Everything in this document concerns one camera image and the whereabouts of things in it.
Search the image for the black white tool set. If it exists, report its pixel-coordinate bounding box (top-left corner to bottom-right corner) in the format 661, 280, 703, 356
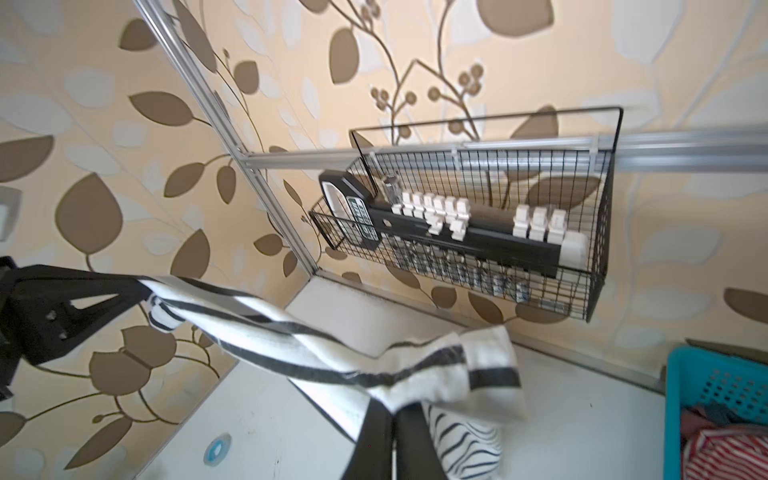
319, 170, 589, 277

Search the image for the back black wire basket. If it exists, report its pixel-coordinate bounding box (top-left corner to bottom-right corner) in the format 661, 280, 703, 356
308, 106, 624, 321

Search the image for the teal plastic basket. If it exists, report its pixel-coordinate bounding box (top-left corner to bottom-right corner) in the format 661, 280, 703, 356
663, 346, 767, 479

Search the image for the red white striped tank top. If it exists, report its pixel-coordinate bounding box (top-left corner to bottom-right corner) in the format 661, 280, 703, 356
681, 426, 767, 480

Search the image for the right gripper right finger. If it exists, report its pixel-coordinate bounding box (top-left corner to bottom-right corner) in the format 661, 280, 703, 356
394, 403, 447, 480

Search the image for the black white striped tank top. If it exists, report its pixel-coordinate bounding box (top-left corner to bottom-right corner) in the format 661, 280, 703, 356
139, 277, 525, 478

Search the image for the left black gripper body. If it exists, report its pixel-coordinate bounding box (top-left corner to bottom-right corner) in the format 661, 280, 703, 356
1, 256, 35, 401

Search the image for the aluminium frame back bar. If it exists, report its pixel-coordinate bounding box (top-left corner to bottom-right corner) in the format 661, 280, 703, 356
238, 125, 767, 175

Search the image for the round sticker on table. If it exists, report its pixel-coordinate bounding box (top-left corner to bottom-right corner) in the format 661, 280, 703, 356
203, 433, 232, 467

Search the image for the navy striped tank top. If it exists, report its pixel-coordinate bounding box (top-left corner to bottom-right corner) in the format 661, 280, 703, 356
689, 403, 746, 427

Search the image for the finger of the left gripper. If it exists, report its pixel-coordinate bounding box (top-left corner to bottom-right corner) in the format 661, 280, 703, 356
11, 265, 150, 310
17, 294, 142, 365

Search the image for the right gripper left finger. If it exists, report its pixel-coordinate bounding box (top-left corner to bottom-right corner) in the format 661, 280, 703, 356
341, 399, 394, 480

